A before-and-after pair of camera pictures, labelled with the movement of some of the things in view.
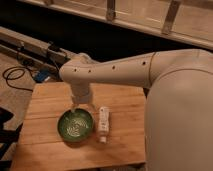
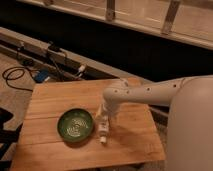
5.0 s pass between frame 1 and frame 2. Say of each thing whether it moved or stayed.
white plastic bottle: stayed
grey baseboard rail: stayed
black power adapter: stayed
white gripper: moved
